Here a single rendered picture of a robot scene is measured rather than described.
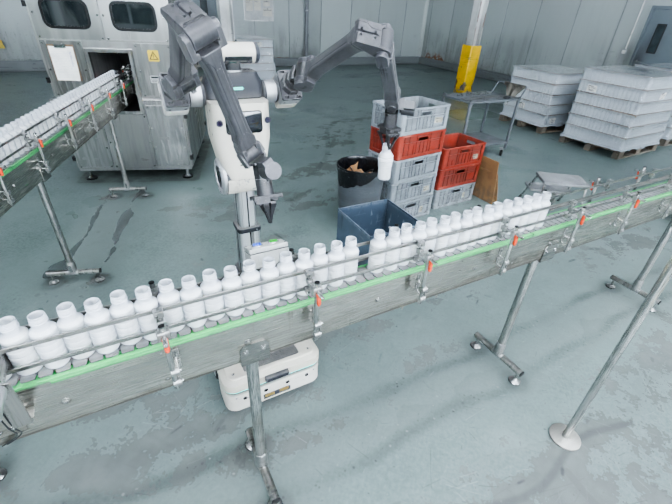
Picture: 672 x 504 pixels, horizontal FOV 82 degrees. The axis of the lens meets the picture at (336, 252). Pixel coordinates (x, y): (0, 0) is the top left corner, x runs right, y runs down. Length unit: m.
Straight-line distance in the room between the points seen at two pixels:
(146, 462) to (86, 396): 0.96
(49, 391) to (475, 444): 1.83
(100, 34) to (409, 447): 4.35
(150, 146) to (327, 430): 3.70
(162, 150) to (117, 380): 3.82
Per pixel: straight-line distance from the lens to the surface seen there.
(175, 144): 4.85
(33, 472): 2.42
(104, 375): 1.28
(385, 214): 2.20
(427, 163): 3.93
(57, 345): 1.23
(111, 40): 4.75
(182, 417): 2.32
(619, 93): 7.53
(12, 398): 1.23
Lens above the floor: 1.84
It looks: 33 degrees down
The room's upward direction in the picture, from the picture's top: 3 degrees clockwise
